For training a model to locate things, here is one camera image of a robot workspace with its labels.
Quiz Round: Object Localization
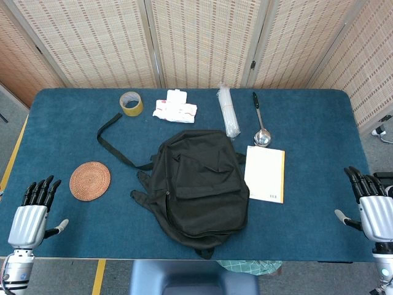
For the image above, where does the clear plastic straw bundle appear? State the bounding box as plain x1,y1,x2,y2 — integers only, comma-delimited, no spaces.
217,83,241,138

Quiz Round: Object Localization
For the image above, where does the yellow floor tape strip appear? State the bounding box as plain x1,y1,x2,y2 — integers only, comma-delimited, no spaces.
0,115,29,191
91,259,107,295

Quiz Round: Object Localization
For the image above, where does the white pink wet wipes pack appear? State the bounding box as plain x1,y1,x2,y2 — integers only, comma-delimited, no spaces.
152,98,198,124

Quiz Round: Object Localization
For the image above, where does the yellow packing tape roll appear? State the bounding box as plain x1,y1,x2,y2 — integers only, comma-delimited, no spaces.
119,92,144,117

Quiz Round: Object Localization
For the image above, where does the white black shoe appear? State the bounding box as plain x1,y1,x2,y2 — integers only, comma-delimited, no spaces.
371,122,388,138

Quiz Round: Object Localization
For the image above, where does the black box on floor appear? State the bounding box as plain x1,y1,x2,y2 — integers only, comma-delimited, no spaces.
373,171,393,185

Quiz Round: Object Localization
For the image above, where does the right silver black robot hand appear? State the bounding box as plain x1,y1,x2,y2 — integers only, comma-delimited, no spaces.
334,166,393,244

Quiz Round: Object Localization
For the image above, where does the round woven rattan coaster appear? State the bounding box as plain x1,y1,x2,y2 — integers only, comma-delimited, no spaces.
69,161,112,202

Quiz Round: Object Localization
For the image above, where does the woven folding screen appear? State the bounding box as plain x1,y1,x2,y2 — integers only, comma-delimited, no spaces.
0,0,393,128

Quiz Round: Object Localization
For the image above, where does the white yellow-edged notebook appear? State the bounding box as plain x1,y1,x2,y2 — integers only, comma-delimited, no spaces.
244,146,286,204

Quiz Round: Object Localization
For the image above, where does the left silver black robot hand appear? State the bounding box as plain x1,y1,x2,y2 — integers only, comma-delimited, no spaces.
7,175,70,249

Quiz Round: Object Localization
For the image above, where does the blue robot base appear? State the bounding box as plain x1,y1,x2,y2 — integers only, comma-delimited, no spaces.
130,260,260,295

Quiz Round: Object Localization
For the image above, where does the small white tissue pack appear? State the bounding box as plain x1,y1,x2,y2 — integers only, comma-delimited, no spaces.
166,88,188,104

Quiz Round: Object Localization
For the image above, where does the blue felt tablecloth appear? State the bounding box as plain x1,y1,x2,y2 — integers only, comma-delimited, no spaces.
0,88,383,262

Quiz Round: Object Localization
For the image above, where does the metal ladle with black handle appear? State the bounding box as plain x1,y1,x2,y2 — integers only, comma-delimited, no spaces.
252,91,273,148

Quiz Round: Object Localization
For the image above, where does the green checked cloth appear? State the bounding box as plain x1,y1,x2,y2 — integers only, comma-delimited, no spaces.
216,260,282,277

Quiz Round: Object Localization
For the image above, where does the black backpack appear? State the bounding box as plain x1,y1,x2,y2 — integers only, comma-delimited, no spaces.
97,112,250,260

